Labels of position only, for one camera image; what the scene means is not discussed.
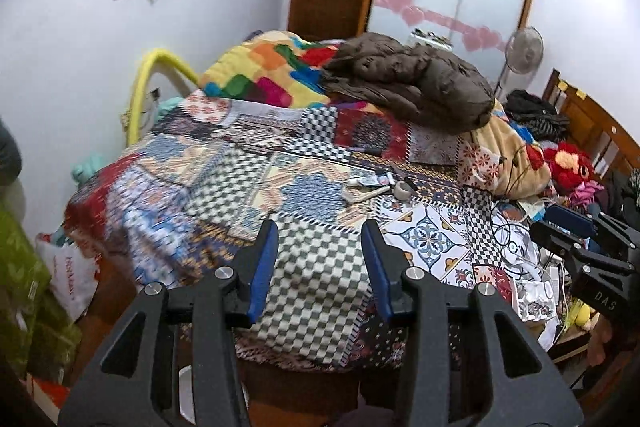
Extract wooden headboard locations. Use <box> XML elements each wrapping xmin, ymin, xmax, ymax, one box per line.
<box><xmin>542</xmin><ymin>68</ymin><xmax>640</xmax><ymax>188</ymax></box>

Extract brown padded jacket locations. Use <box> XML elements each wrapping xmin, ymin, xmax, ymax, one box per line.
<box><xmin>320</xmin><ymin>32</ymin><xmax>496</xmax><ymax>132</ymax></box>

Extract white wrapper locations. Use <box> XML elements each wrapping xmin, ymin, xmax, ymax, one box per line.
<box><xmin>347</xmin><ymin>172</ymin><xmax>396</xmax><ymax>188</ymax></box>

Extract wooden-handled tool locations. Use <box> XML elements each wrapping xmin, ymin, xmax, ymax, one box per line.
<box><xmin>342</xmin><ymin>185</ymin><xmax>391</xmax><ymax>204</ymax></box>

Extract green box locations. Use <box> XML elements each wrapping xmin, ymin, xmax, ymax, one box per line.
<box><xmin>0</xmin><ymin>197</ymin><xmax>83</xmax><ymax>378</ymax></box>

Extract tangled white cables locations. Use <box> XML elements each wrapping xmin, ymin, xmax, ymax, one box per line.
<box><xmin>492</xmin><ymin>204</ymin><xmax>543</xmax><ymax>260</ymax></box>

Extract yellow plush toy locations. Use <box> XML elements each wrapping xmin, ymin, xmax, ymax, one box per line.
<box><xmin>567</xmin><ymin>299</ymin><xmax>601</xmax><ymax>332</ymax></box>

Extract white box behind bed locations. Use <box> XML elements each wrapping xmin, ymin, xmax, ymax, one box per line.
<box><xmin>407</xmin><ymin>29</ymin><xmax>453</xmax><ymax>51</ymax></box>

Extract red plush toy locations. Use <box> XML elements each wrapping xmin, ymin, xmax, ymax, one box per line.
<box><xmin>542</xmin><ymin>142</ymin><xmax>608</xmax><ymax>195</ymax></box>

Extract standing fan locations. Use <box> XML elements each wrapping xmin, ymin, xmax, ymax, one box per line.
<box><xmin>492</xmin><ymin>27</ymin><xmax>545</xmax><ymax>100</ymax></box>

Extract person's right hand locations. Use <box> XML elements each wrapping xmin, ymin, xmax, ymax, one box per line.
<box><xmin>586</xmin><ymin>318</ymin><xmax>626</xmax><ymax>360</ymax></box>

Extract teal cloth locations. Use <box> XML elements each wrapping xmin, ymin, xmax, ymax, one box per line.
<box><xmin>70</xmin><ymin>152</ymin><xmax>108</xmax><ymax>185</ymax></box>

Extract white plastic bag red print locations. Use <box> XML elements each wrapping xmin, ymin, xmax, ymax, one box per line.
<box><xmin>35</xmin><ymin>232</ymin><xmax>101</xmax><ymax>323</ymax></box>

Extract yellow foam tube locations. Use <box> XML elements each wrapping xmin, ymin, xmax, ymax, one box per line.
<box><xmin>122</xmin><ymin>49</ymin><xmax>201</xmax><ymax>145</ymax></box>

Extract black clothes pile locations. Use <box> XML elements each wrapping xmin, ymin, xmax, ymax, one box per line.
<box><xmin>502</xmin><ymin>89</ymin><xmax>571</xmax><ymax>140</ymax></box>

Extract beige blanket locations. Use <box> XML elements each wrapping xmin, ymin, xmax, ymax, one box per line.
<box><xmin>470</xmin><ymin>99</ymin><xmax>551</xmax><ymax>200</ymax></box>

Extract patchwork printed bed cover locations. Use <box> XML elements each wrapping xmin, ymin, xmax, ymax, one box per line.
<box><xmin>65</xmin><ymin>89</ymin><xmax>531</xmax><ymax>370</ymax></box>

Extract colourful block fleece blanket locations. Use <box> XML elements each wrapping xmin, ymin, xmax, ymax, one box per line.
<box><xmin>197</xmin><ymin>29</ymin><xmax>351</xmax><ymax>108</ymax></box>

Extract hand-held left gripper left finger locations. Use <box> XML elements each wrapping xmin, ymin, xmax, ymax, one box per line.
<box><xmin>59</xmin><ymin>219</ymin><xmax>279</xmax><ymax>427</ymax></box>

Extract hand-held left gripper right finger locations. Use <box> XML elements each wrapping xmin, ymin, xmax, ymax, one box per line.
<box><xmin>361</xmin><ymin>219</ymin><xmax>585</xmax><ymax>427</ymax></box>

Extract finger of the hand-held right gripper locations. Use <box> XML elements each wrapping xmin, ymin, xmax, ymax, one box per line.
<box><xmin>542</xmin><ymin>206</ymin><xmax>640</xmax><ymax>253</ymax></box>
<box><xmin>529</xmin><ymin>222</ymin><xmax>635</xmax><ymax>275</ymax></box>

